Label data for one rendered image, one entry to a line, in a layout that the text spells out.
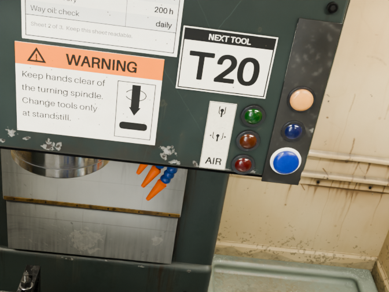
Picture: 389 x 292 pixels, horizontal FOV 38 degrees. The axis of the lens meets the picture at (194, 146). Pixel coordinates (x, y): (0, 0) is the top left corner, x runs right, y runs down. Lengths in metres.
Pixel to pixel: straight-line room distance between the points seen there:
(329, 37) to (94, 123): 0.27
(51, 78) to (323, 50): 0.29
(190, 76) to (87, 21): 0.12
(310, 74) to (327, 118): 1.23
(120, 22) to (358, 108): 1.34
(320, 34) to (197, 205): 0.99
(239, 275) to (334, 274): 0.35
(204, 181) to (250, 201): 0.51
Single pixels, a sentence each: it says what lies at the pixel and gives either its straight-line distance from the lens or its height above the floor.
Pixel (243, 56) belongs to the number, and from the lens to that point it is 0.60.
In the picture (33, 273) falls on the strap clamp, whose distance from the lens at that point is 1.42.
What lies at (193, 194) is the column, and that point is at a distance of 1.51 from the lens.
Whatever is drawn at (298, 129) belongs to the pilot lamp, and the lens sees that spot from 0.64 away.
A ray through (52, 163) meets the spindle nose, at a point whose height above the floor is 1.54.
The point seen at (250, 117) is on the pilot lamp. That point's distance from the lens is 0.62.
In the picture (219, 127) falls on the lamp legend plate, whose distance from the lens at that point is 0.63.
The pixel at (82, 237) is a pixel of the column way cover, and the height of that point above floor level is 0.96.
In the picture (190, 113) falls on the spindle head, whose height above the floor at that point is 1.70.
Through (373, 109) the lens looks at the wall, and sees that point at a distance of 1.87.
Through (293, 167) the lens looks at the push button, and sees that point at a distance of 0.66.
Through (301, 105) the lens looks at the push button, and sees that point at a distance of 0.62.
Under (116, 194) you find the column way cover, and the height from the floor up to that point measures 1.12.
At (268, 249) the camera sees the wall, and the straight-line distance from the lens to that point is 2.11.
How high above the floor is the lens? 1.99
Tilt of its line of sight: 30 degrees down
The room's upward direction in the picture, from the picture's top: 9 degrees clockwise
